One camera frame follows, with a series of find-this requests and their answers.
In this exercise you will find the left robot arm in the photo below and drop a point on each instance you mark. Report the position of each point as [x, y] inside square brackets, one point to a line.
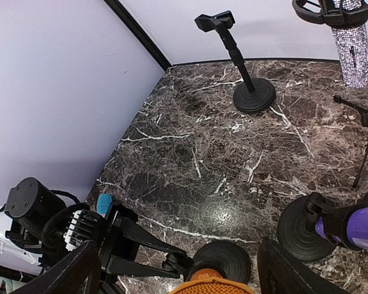
[38, 227]

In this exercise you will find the black stand of orange microphone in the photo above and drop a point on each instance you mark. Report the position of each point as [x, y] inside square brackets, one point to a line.
[227, 258]

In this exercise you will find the black stand of purple microphone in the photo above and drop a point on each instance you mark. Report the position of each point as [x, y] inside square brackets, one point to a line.
[311, 227]

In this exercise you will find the black stand of blue microphone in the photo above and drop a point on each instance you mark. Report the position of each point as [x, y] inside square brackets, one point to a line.
[253, 95]

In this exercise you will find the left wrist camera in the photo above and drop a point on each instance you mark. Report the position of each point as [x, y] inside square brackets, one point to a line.
[83, 226]

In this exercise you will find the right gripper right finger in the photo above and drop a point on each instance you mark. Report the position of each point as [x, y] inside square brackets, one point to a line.
[280, 272]

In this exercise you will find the orange microphone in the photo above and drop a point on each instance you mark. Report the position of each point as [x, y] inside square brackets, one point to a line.
[210, 281]

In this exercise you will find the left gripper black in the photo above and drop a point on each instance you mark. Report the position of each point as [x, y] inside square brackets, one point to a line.
[121, 238]

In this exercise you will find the purple microphone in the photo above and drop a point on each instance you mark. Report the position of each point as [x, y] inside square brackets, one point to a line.
[354, 234]

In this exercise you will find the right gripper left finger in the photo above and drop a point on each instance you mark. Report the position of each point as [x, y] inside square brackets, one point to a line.
[80, 267]

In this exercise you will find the black tripod shock-mount stand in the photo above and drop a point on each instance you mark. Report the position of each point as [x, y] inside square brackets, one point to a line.
[347, 20]

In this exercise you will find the blue microphone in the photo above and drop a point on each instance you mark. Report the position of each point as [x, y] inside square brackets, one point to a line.
[103, 204]

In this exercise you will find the silver glitter microphone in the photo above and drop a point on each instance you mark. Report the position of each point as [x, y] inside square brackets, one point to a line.
[352, 48]

